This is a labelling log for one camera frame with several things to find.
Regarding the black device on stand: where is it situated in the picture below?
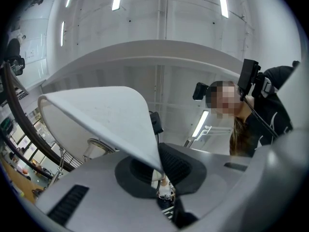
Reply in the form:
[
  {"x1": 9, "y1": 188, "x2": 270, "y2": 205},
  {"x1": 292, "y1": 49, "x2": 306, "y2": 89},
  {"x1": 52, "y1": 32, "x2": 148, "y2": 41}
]
[{"x1": 149, "y1": 111, "x2": 164, "y2": 134}]

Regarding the dark curved railing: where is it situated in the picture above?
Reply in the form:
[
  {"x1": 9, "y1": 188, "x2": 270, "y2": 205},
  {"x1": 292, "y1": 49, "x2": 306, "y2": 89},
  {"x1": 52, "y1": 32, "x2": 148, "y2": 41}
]
[{"x1": 1, "y1": 62, "x2": 76, "y2": 173}]

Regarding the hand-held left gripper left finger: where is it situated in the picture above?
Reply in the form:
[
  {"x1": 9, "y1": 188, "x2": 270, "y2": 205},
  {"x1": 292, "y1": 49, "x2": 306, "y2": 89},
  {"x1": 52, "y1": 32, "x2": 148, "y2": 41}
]
[{"x1": 35, "y1": 150, "x2": 180, "y2": 232}]

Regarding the black head-worn camera box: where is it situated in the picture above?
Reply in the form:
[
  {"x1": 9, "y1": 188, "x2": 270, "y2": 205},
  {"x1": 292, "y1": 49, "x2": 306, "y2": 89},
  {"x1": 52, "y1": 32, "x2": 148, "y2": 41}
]
[{"x1": 238, "y1": 58, "x2": 262, "y2": 102}]

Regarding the white ceiling pipe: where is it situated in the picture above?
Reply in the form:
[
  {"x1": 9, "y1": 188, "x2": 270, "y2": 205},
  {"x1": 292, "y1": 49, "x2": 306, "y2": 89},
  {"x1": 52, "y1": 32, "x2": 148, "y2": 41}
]
[{"x1": 156, "y1": 0, "x2": 169, "y2": 40}]

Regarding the small black head-worn camera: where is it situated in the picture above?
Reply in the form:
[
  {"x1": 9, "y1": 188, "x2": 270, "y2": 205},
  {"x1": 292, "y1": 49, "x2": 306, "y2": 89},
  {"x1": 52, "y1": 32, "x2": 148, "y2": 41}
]
[{"x1": 192, "y1": 82, "x2": 210, "y2": 102}]

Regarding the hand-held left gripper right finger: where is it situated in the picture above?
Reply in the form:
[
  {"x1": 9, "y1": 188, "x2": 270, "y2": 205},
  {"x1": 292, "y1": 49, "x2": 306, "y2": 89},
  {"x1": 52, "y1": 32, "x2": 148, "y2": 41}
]
[{"x1": 158, "y1": 143, "x2": 254, "y2": 222}]

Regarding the person's head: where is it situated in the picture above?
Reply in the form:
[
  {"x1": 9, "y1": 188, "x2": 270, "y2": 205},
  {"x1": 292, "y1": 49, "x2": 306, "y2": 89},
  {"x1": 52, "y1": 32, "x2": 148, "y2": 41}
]
[{"x1": 207, "y1": 80, "x2": 244, "y2": 117}]

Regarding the black white checkered board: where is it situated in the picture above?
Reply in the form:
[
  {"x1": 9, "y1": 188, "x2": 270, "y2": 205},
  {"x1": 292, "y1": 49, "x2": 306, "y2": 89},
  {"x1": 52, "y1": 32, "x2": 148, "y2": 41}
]
[{"x1": 161, "y1": 205, "x2": 176, "y2": 220}]

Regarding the black camera cable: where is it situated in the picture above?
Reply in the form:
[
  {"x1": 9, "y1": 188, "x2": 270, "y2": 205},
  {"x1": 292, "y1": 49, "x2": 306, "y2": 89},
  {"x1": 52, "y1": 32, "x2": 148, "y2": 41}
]
[{"x1": 243, "y1": 97, "x2": 279, "y2": 140}]

